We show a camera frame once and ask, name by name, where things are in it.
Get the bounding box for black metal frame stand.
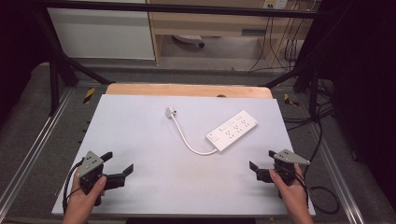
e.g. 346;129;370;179
262;60;322;123
33;8;117;117

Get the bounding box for person's right hand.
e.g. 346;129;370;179
268;163;310;217

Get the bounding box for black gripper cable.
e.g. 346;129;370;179
62;160;86;216
294;119;341;216

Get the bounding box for black floor cable bundle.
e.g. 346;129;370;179
282;78;336;133

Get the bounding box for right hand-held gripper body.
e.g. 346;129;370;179
272;148;312;187

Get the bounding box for person's left hand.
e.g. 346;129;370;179
65;175;107;219

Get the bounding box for white cabinet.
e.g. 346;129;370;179
47;7;156;61

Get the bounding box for light wooden desk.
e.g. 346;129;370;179
145;0;316;67

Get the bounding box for white power strip cable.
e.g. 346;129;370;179
171;115;219;157

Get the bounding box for white wall socket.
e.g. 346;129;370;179
262;0;290;10

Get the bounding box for black hanging cables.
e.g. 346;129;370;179
247;14;304;74

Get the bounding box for white power strip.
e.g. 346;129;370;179
205;109;260;153

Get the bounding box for grey chair base with caster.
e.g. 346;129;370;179
171;34;206;49

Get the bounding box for dark curtain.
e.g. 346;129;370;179
298;0;396;214
0;0;53;126

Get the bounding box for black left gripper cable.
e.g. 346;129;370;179
62;160;86;216

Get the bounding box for aluminium floor rail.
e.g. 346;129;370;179
310;123;366;224
0;88;75;213

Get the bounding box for black metal frame bar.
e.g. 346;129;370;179
39;0;322;20

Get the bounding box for wooden table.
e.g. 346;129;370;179
105;82;275;100

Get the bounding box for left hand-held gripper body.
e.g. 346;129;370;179
78;150;108;207

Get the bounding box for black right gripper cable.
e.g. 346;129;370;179
294;119;341;216

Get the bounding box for white power plug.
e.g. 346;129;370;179
164;105;178;119

